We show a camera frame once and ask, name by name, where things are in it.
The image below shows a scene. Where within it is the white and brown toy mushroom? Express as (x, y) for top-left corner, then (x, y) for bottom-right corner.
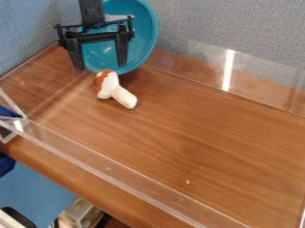
(94, 69), (136, 109)

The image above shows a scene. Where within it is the metal frame under table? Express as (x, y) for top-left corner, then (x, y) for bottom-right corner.
(49, 199), (104, 228)

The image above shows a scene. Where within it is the black and white object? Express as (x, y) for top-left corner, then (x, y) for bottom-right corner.
(0, 208), (37, 228)

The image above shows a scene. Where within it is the blue plastic bowl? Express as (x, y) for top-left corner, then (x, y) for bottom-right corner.
(80, 0), (158, 75)

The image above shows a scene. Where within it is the clear acrylic barrier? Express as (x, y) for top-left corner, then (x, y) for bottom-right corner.
(0, 43), (305, 228)

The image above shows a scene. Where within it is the blue clamp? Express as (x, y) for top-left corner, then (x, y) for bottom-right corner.
(0, 105), (20, 177)

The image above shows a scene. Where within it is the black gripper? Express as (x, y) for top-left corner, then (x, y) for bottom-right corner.
(55, 0), (135, 71)

